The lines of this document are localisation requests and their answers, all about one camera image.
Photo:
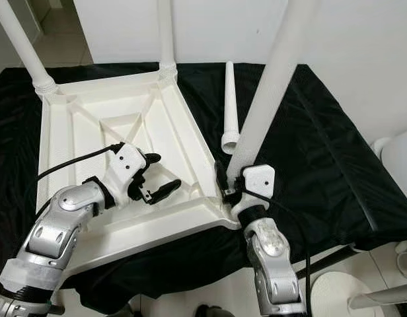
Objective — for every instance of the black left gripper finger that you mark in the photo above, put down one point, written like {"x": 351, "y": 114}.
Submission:
{"x": 162, "y": 191}
{"x": 150, "y": 163}

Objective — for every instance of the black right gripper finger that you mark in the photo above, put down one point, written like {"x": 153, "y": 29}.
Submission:
{"x": 221, "y": 176}

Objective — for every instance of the black cloth table cover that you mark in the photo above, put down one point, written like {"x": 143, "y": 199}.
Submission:
{"x": 342, "y": 145}

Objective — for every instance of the black right robot foot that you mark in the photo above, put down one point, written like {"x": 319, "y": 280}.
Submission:
{"x": 209, "y": 312}

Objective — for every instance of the white round stand base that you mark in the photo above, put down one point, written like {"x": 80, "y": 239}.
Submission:
{"x": 339, "y": 297}

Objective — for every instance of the white stand pole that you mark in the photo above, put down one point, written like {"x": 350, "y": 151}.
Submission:
{"x": 385, "y": 299}

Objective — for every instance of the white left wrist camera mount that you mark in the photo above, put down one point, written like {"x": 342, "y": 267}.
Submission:
{"x": 127, "y": 162}

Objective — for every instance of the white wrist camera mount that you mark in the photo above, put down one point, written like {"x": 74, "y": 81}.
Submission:
{"x": 127, "y": 162}
{"x": 259, "y": 178}

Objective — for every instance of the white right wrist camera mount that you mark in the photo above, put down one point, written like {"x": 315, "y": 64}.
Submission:
{"x": 259, "y": 178}

